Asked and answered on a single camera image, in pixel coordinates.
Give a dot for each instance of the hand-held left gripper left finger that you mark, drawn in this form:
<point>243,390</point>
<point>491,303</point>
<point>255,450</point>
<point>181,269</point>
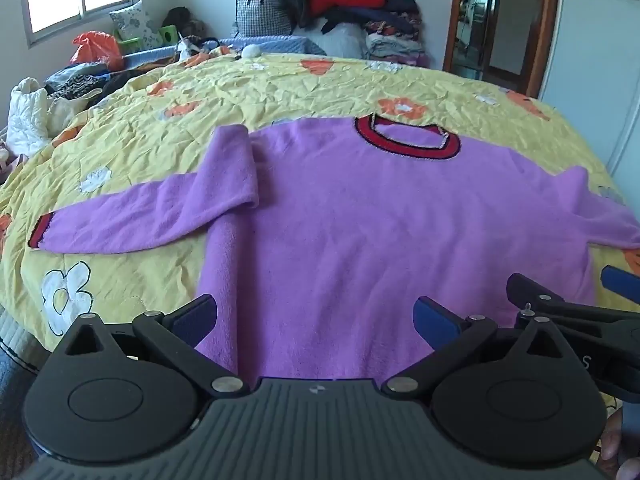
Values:
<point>196,319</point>

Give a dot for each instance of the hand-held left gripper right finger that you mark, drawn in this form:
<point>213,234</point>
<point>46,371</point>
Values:
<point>434,321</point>

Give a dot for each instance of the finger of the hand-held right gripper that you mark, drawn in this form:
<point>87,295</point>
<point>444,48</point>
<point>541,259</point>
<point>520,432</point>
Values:
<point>622,282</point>
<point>535,297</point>

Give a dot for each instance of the purple sweater with red collar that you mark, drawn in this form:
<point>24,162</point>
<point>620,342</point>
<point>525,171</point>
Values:
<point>350,235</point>

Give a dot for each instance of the heap of dark clothes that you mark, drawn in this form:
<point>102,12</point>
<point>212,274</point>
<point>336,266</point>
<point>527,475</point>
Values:
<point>80,82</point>

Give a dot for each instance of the person's right hand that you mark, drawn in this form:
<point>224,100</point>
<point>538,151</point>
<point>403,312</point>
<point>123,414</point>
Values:
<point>614,442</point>

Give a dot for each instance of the grey bed sheet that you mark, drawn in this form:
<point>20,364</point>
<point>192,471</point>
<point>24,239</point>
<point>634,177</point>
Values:
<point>15,360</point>

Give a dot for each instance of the white wardrobe with stickers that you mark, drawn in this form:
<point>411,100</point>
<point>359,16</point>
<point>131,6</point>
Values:
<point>595,60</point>

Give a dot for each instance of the yellow floral bedspread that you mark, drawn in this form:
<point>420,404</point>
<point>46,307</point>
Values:
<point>300,90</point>

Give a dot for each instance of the white quilted bag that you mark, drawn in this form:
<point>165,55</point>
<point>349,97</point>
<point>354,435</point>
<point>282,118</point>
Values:
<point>27,115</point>

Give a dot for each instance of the green plastic item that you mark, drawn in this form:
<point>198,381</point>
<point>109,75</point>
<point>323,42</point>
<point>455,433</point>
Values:
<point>167,34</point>

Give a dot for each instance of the orange plastic bag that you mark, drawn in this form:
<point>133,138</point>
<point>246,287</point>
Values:
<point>97,50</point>

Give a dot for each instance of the blue blanket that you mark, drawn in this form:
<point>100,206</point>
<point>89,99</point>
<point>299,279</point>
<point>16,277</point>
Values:
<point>280,45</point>

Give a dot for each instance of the grey bundle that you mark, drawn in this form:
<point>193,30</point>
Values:
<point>340,40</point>

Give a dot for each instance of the dark fuzzy bag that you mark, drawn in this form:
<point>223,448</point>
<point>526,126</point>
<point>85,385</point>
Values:
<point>182,20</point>

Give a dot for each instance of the floral pillow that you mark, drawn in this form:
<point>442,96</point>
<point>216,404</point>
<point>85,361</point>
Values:
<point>135,22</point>

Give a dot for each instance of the checkered bag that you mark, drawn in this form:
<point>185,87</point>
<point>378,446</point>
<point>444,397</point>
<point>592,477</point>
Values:
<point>262,10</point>

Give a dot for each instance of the wooden door frame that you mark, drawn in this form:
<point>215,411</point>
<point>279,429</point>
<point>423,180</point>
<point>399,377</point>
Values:
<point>545,25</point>

